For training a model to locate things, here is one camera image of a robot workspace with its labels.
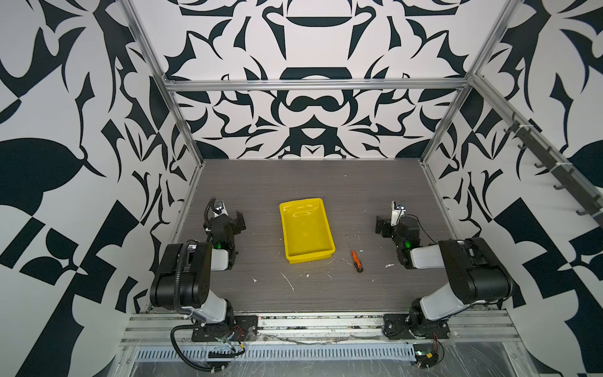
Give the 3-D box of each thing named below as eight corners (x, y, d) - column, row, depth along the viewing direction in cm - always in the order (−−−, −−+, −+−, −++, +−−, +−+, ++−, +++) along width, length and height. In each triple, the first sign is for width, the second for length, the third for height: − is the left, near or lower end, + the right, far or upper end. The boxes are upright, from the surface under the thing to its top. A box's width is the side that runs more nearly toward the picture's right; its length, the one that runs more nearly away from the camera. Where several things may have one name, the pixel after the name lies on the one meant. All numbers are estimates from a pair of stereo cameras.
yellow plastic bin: (286, 266, 89) (284, 258, 83) (280, 212, 104) (279, 202, 98) (334, 259, 91) (336, 251, 85) (322, 207, 106) (323, 197, 100)
